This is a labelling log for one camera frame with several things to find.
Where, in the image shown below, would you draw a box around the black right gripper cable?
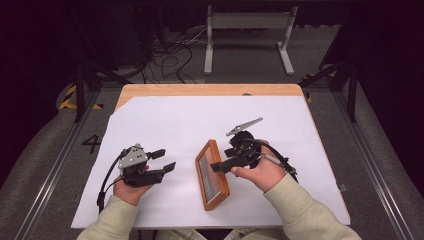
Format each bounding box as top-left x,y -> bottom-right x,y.
246,137 -> 300,184

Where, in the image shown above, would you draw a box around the grey metal stand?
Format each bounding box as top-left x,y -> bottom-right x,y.
203,5 -> 299,76

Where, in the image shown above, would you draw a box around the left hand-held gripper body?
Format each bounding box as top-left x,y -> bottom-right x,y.
118,143 -> 166,188

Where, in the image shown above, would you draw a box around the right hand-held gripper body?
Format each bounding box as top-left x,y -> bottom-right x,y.
219,117 -> 268,174

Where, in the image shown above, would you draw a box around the person's left hand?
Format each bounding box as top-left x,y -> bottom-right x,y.
113,166 -> 154,207

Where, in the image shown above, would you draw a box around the yellow black hazard tape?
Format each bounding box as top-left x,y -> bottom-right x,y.
58,84 -> 104,111

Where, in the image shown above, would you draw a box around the black metal stand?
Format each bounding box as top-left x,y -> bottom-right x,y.
298,59 -> 360,124
70,9 -> 132,124

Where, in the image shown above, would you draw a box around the metal floor rail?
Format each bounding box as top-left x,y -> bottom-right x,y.
333,89 -> 416,240
13,89 -> 103,240

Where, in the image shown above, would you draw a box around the wooden picture frame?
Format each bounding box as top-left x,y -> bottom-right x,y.
194,139 -> 231,212

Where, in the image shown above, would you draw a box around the person's right hand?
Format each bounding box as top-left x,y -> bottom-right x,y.
230,139 -> 288,194

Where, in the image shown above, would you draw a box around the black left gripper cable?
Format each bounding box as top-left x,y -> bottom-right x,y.
96,149 -> 129,214

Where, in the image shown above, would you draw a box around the tangle of black floor cables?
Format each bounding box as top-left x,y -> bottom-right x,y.
138,26 -> 209,85

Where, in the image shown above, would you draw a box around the person's light pants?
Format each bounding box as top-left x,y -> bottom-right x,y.
154,227 -> 288,240

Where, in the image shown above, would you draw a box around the white table sheet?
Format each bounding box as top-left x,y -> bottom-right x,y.
70,95 -> 352,230

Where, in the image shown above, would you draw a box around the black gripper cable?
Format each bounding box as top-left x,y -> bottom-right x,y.
96,149 -> 129,214
246,137 -> 300,184

